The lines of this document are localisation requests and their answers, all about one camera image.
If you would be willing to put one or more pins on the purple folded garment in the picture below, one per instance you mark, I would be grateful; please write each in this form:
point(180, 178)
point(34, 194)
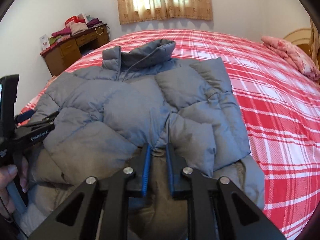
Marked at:
point(93, 22)

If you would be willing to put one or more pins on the green folded garment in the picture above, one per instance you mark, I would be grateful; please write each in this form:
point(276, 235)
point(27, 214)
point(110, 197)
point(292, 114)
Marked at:
point(52, 40)

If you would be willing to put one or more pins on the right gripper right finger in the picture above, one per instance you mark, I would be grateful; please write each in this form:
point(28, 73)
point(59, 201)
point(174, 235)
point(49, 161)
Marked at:
point(217, 208)

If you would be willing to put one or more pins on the person left hand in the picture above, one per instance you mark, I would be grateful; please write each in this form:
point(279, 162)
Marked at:
point(8, 173)

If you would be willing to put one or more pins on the brown wooden desk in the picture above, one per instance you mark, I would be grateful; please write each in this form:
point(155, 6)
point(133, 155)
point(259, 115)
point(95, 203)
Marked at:
point(61, 55)

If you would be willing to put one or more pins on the wooden headboard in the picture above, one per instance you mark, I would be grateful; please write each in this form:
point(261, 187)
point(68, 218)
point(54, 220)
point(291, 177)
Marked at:
point(304, 38)

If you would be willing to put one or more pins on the magenta folded garment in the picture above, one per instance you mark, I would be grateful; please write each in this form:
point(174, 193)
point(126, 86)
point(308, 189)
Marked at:
point(64, 31)

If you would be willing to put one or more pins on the white greeting card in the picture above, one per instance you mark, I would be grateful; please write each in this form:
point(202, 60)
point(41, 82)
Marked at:
point(45, 43)

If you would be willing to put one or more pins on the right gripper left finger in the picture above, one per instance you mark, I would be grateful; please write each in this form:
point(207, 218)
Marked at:
point(98, 208)

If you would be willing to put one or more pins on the beige window curtain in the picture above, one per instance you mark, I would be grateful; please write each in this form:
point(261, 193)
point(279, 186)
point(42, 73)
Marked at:
point(133, 11)

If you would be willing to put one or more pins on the red plaid bed sheet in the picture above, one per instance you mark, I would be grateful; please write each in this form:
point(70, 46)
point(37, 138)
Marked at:
point(280, 108)

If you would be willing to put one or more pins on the grey puffer jacket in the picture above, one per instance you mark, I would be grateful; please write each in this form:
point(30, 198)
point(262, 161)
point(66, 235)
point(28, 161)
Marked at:
point(107, 113)

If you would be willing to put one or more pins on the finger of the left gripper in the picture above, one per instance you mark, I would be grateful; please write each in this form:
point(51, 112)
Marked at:
point(48, 119)
point(19, 119)

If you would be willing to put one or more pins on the pink floral folded quilt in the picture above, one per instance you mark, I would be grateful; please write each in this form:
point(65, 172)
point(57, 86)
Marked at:
point(293, 55)

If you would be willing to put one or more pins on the red cardboard box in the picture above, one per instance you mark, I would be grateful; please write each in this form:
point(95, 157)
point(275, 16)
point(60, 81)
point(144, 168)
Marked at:
point(74, 19)

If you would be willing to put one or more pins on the pink beige folded garment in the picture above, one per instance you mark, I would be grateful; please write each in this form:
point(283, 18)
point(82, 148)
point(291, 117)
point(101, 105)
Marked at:
point(78, 27)

